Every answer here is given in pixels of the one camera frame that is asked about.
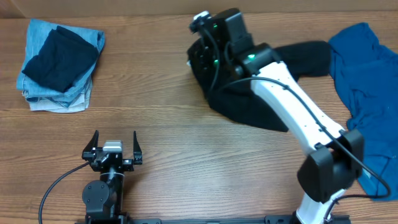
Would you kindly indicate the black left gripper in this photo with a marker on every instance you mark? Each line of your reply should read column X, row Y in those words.
column 129, row 165

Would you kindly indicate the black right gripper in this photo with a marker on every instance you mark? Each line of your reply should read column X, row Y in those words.
column 195, row 54

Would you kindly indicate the black t-shirt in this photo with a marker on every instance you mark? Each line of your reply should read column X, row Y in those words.
column 239, row 104

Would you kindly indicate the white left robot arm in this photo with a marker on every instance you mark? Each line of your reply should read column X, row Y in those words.
column 103, row 198

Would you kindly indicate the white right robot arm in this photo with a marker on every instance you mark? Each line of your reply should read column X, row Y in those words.
column 257, row 85

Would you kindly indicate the folded light blue jeans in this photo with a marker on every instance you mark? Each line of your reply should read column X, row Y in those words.
column 39, row 98

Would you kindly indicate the folded dark navy garment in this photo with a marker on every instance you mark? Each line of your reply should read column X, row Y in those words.
column 63, row 57

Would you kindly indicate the blue t-shirt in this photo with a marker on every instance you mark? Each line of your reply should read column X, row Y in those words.
column 365, row 76

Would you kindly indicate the cardboard back panel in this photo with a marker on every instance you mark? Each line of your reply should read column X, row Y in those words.
column 88, row 8

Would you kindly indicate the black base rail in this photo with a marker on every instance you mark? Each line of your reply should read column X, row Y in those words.
column 217, row 221

